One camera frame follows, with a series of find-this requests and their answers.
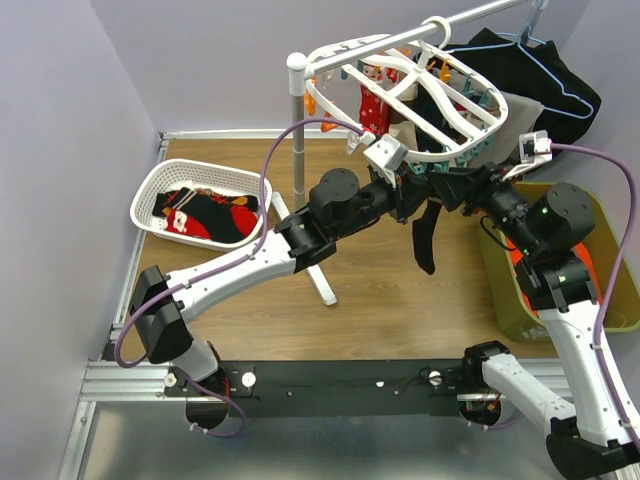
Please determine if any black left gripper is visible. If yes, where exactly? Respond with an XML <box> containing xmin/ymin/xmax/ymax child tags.
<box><xmin>331</xmin><ymin>167</ymin><xmax>436</xmax><ymax>241</ymax></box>

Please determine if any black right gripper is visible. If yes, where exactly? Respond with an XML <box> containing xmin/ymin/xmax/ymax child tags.
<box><xmin>428</xmin><ymin>154</ymin><xmax>544</xmax><ymax>255</ymax></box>

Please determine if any teal clothes peg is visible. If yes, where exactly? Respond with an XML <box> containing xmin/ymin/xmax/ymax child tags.
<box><xmin>406</xmin><ymin>161</ymin><xmax>433</xmax><ymax>177</ymax></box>

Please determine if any black striped sock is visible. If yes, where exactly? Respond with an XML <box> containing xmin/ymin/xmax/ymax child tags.
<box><xmin>412</xmin><ymin>200</ymin><xmax>442</xmax><ymax>275</ymax></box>

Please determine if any white round sock hanger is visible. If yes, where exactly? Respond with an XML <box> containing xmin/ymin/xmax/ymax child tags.
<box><xmin>304</xmin><ymin>16</ymin><xmax>509</xmax><ymax>169</ymax></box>

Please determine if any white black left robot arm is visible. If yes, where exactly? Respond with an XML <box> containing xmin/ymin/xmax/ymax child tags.
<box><xmin>129</xmin><ymin>168</ymin><xmax>435</xmax><ymax>395</ymax></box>

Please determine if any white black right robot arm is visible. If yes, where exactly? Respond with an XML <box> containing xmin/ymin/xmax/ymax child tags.
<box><xmin>428</xmin><ymin>166</ymin><xmax>639</xmax><ymax>479</ymax></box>

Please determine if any socks pile in basket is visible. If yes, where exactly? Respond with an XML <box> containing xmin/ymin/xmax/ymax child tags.
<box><xmin>152</xmin><ymin>187</ymin><xmax>259</xmax><ymax>244</ymax></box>

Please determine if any cream brown striped sock back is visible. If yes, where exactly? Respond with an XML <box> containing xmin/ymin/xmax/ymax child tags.
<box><xmin>388</xmin><ymin>84</ymin><xmax>418</xmax><ymax>151</ymax></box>

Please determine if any orange cloth in bin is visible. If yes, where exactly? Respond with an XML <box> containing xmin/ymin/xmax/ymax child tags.
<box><xmin>511</xmin><ymin>242</ymin><xmax>603</xmax><ymax>315</ymax></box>

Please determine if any red santa sock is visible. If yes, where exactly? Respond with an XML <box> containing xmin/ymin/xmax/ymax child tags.
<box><xmin>359</xmin><ymin>63</ymin><xmax>402</xmax><ymax>135</ymax></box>

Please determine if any navy santa sock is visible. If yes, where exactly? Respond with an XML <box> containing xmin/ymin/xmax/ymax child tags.
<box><xmin>412</xmin><ymin>85</ymin><xmax>467</xmax><ymax>153</ymax></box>

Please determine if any grey hanging garment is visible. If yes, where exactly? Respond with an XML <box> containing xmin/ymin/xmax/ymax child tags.
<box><xmin>488</xmin><ymin>92</ymin><xmax>544</xmax><ymax>163</ymax></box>

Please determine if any black hanging garment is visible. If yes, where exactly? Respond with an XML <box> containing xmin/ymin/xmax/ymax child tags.
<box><xmin>447</xmin><ymin>28</ymin><xmax>602</xmax><ymax>167</ymax></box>

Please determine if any green plastic bin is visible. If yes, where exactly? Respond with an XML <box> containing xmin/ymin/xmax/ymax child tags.
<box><xmin>478</xmin><ymin>183</ymin><xmax>639</xmax><ymax>342</ymax></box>

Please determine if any silver drying rack stand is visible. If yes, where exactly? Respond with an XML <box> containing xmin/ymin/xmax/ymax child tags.
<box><xmin>271</xmin><ymin>1</ymin><xmax>529</xmax><ymax>305</ymax></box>

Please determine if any white perforated basket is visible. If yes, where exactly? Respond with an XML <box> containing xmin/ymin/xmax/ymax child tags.
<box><xmin>130</xmin><ymin>159</ymin><xmax>272</xmax><ymax>252</ymax></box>

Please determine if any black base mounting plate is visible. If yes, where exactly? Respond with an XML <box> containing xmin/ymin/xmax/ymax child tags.
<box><xmin>179</xmin><ymin>357</ymin><xmax>506</xmax><ymax>420</ymax></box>

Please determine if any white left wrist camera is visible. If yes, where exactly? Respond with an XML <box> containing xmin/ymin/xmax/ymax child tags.
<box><xmin>363</xmin><ymin>134</ymin><xmax>409</xmax><ymax>189</ymax></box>

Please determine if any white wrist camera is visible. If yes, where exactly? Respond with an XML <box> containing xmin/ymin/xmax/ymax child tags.
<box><xmin>502</xmin><ymin>130</ymin><xmax>553</xmax><ymax>181</ymax></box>
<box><xmin>363</xmin><ymin>134</ymin><xmax>409</xmax><ymax>189</ymax></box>

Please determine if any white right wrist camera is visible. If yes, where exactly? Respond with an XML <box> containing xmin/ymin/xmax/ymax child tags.
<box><xmin>502</xmin><ymin>130</ymin><xmax>553</xmax><ymax>181</ymax></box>

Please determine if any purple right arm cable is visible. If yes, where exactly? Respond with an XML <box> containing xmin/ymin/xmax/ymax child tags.
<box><xmin>549</xmin><ymin>142</ymin><xmax>640</xmax><ymax>436</ymax></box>

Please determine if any light blue wire hanger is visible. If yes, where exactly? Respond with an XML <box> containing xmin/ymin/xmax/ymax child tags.
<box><xmin>449</xmin><ymin>1</ymin><xmax>601</xmax><ymax>122</ymax></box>

